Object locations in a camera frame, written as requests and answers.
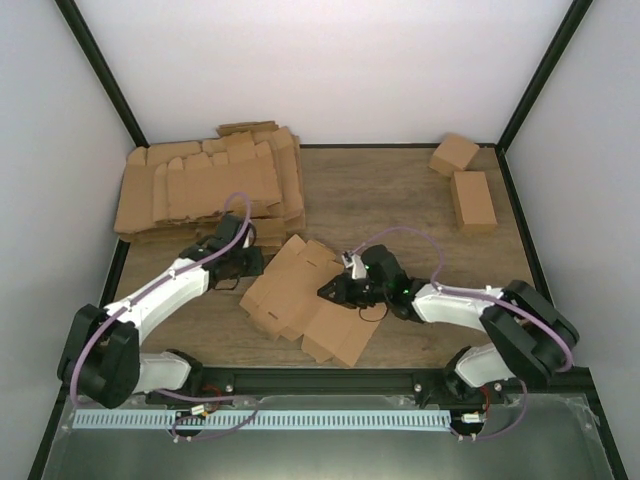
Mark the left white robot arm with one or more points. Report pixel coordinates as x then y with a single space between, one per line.
102 357

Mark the black frame post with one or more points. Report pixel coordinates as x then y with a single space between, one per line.
566 30
81 31

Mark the cardboard box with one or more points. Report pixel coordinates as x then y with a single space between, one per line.
472 202
453 154
283 302

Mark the black frame post left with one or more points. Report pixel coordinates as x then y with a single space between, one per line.
81 31

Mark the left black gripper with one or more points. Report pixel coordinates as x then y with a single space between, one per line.
258 264

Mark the black frame post right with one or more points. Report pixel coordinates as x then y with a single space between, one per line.
566 30

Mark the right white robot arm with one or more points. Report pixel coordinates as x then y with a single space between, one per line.
529 340

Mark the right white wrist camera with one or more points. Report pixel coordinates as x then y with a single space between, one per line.
354 266

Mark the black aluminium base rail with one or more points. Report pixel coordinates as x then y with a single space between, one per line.
424 386

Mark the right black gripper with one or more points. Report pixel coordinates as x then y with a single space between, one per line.
343 290

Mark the light blue slotted cable duct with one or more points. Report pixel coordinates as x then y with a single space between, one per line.
401 420

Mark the stack of flat cardboard blanks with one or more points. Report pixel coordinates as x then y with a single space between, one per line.
181 189

